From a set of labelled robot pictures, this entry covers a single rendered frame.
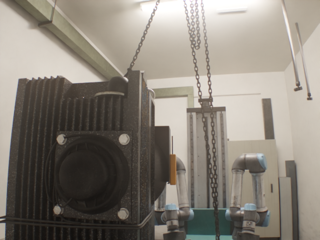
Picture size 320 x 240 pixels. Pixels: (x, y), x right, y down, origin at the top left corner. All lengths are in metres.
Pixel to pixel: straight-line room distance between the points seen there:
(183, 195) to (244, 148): 2.29
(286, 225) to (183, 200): 2.63
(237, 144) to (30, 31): 3.16
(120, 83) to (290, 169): 3.52
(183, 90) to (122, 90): 3.36
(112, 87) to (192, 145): 1.27
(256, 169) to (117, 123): 1.17
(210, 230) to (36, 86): 1.62
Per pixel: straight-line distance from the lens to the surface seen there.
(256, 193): 1.77
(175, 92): 4.14
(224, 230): 2.00
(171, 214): 1.51
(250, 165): 1.72
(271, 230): 4.02
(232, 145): 3.80
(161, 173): 1.19
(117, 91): 0.79
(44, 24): 2.30
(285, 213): 4.02
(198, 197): 2.03
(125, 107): 0.80
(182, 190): 1.68
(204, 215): 1.97
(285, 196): 3.98
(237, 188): 1.69
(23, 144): 0.96
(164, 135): 1.30
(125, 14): 2.69
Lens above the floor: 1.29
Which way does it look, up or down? 11 degrees up
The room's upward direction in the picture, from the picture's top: straight up
